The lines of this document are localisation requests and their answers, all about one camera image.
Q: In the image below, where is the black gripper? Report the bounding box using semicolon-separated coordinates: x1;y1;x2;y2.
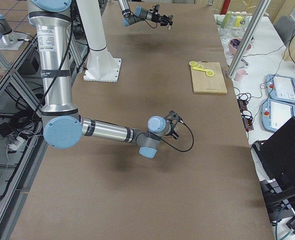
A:
168;124;179;140
151;13;173;30

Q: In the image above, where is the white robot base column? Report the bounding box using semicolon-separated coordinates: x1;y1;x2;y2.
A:
77;0;121;83

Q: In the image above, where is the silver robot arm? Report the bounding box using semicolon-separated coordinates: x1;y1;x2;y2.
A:
118;0;173;30
28;0;181;159

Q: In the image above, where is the green plastic cup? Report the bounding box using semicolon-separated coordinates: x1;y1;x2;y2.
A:
216;11;233;29

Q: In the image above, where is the pink plastic cup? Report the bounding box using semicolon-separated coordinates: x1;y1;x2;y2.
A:
234;69;247;82

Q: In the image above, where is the wooden cutting board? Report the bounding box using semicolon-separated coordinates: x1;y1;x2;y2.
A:
190;61;227;94

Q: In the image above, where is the yellow plastic spoon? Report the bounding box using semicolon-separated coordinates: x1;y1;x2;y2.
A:
192;67;213;74

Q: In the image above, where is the pink bowl with cloths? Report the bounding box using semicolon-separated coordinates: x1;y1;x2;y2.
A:
228;38;251;56

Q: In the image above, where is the yellow capped bottle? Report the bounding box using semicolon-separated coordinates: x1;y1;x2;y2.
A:
234;15;243;28

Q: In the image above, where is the near blue teach pendant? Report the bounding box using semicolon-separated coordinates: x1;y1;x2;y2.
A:
259;98;295;133

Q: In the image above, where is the blue teach pendant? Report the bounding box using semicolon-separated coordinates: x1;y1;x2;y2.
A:
259;98;295;133
266;74;295;105

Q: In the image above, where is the black monitor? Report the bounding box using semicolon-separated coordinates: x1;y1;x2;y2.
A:
251;115;295;226

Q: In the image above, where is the grey office chair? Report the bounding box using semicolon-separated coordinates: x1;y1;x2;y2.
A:
273;15;295;47

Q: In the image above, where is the far blue teach pendant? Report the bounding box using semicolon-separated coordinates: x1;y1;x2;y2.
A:
266;74;295;105

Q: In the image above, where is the aluminium frame post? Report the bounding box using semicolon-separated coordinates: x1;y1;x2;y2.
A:
226;0;271;79

